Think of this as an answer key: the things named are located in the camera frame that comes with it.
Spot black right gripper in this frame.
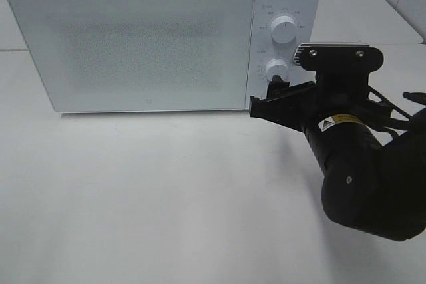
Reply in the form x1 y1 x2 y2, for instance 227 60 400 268
250 69 381 171

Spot white timer knob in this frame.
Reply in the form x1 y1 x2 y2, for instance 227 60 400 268
265 58 289 82

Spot white microwave door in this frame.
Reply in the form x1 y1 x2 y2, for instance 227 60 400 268
8 0 253 113

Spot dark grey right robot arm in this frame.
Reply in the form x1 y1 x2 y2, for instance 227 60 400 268
250 71 425 241

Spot white upper power knob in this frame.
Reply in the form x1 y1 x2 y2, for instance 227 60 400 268
270 13 298 44

